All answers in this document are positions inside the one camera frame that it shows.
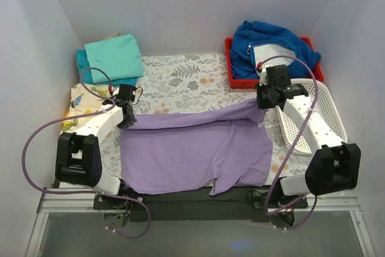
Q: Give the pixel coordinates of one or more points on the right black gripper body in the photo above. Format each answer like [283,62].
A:
[261,99]

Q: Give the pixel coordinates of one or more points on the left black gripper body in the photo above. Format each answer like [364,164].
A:
[129,117]

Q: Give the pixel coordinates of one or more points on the dark teal folded shirt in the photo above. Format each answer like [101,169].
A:
[82,63]

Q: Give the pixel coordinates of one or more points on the light teal folded shirt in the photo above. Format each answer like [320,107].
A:
[115,58]

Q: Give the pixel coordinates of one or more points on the purple t shirt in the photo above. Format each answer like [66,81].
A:
[168,153]

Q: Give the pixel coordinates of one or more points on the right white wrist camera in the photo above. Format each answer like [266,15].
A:
[261,70]

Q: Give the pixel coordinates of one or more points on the blue fleece jacket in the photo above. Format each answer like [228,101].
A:
[254,42]

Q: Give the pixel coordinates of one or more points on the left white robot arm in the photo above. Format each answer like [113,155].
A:
[79,160]

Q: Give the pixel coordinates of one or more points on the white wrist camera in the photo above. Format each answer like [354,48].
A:
[261,70]
[113,90]

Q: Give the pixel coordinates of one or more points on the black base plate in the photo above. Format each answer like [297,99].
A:
[237,203]

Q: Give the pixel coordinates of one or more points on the white plastic basket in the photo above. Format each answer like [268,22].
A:
[325,106]

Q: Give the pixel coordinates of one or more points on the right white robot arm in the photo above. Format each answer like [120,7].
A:
[335,164]

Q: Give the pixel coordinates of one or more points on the floral table cloth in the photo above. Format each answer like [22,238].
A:
[193,84]

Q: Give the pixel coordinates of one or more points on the aluminium frame rail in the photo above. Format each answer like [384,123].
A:
[83,203]

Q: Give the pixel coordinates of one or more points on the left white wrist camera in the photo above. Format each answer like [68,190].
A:
[113,90]

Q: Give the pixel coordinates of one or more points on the red plastic tray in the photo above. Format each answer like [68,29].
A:
[250,83]

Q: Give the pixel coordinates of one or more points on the dinosaur print folded shirt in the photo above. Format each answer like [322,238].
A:
[82,102]

